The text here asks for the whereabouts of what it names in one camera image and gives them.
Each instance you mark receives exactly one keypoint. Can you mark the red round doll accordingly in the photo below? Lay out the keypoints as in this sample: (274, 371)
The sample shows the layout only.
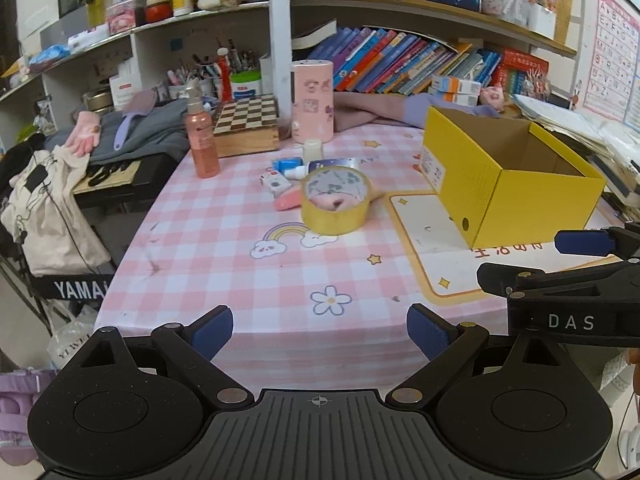
(158, 7)

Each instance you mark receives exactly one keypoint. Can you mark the tan board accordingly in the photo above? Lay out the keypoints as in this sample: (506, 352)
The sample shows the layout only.
(120, 180)

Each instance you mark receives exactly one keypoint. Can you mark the alphabet wall poster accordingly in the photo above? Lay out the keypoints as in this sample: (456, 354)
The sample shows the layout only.
(612, 60)

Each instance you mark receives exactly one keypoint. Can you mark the black lying book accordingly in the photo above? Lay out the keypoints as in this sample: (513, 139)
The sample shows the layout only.
(312, 35)

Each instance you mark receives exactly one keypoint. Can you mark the grey garment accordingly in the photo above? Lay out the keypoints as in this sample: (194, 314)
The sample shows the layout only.
(150, 135)

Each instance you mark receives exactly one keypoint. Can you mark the red white glue bottle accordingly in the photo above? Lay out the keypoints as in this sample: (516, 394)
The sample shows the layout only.
(225, 80)

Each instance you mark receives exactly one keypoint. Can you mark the pink checked tablecloth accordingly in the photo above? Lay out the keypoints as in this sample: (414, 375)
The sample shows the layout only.
(225, 260)

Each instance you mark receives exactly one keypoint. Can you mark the yellow tape roll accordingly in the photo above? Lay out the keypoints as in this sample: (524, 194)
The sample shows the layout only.
(330, 220)

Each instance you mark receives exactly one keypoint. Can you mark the purple backpack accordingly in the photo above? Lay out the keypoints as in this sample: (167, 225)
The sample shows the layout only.
(20, 410)

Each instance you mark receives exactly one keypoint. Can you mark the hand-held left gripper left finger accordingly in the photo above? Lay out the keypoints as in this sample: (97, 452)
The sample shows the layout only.
(215, 332)

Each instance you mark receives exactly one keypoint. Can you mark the mauve folded garment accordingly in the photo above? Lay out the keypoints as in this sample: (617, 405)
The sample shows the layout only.
(360, 110)

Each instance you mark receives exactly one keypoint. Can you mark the white storage boxes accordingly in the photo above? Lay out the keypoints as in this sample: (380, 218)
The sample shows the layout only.
(530, 15)

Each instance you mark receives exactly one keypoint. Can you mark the yellow cardboard box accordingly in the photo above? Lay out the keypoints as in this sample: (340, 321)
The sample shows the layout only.
(525, 200)

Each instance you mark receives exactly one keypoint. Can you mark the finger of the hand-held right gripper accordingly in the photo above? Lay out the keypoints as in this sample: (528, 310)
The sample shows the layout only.
(500, 280)
(580, 242)

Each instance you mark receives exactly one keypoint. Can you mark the cream tote bag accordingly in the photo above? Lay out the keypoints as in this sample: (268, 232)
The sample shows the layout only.
(45, 220)

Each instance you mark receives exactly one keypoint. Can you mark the wooden chessboard box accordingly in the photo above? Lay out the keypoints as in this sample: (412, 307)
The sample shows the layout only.
(245, 115)

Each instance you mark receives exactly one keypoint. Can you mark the pink glove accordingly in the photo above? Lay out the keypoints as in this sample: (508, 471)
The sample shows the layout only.
(85, 132)

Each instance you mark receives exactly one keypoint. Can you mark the blue white tube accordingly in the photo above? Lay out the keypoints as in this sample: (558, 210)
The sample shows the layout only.
(325, 164)

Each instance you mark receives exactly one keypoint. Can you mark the pink plush pig toy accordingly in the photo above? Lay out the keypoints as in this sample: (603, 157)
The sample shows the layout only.
(492, 97)

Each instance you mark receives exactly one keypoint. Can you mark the pile of papers and books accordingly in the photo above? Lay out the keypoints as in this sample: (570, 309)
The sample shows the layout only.
(575, 125)

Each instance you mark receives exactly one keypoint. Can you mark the purple hairbrush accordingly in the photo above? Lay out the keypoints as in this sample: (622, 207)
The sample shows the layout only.
(131, 115)

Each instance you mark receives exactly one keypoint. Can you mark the white mesh basket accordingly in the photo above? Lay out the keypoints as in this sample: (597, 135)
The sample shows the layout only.
(615, 375)

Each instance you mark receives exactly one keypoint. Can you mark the blue packet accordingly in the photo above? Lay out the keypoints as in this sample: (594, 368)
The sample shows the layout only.
(50, 54)

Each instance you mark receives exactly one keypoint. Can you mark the pink spray bottle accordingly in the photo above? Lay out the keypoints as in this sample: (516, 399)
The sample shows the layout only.
(202, 145)

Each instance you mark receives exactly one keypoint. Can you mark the small white jar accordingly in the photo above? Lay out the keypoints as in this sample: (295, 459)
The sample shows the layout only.
(312, 151)

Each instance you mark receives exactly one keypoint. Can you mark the pink printed cylinder canister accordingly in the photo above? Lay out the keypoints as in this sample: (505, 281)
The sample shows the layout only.
(312, 105)

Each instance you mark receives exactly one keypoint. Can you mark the white orange medicine box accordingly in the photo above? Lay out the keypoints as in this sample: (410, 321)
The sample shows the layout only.
(452, 98)
(455, 82)

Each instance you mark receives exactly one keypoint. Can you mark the clear plastic bag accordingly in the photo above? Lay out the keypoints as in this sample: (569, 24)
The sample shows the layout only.
(72, 345)

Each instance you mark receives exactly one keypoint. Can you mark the row of colourful books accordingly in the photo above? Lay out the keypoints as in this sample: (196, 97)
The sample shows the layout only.
(390, 60)

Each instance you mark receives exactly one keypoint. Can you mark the black electric keyboard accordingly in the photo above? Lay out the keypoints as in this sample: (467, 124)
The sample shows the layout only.
(155, 175)

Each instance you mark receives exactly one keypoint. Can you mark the pink eraser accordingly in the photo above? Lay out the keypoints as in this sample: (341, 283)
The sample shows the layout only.
(287, 201)

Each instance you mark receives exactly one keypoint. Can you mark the white jar green lid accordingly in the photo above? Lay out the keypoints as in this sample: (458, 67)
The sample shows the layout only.
(247, 87)

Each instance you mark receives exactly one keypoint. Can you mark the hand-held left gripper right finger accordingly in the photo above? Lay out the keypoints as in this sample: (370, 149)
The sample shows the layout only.
(425, 332)

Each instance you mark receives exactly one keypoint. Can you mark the small white red box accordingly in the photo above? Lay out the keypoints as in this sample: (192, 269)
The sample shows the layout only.
(275, 180)

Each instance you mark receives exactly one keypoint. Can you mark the pink storage box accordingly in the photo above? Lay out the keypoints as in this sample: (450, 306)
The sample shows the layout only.
(121, 15)

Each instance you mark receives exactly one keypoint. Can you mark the white wooden bookshelf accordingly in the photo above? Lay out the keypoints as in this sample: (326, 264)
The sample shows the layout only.
(280, 10)

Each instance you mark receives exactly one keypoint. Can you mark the red boxed book set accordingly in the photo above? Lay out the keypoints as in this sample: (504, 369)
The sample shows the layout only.
(522, 70)

